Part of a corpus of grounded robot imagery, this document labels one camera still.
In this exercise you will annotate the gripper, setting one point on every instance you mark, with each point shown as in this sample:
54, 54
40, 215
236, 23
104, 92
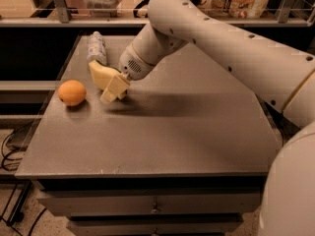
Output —
134, 65

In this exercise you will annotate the green and yellow sponge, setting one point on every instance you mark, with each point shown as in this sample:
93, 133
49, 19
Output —
112, 68

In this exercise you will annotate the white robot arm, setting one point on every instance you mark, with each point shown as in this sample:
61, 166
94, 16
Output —
283, 76

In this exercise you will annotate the orange fruit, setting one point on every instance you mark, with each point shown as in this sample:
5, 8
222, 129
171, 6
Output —
72, 93

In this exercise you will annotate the white plastic bottle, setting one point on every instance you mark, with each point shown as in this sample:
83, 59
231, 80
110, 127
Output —
96, 48

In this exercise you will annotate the clear plastic container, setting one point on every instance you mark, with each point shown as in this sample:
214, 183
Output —
103, 8

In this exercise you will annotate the grey drawer cabinet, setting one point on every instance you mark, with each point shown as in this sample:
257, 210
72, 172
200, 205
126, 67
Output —
189, 126

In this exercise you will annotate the upper grey drawer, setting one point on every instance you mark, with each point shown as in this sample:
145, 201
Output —
106, 203

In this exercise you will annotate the grey drawer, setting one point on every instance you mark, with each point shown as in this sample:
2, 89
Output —
106, 203
156, 226

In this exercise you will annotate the lower grey drawer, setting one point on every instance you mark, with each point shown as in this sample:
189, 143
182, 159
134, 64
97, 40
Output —
156, 226

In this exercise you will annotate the printed snack bag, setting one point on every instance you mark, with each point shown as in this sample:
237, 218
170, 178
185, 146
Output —
239, 9

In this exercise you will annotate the metal shelf rail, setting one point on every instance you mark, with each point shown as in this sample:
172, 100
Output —
72, 13

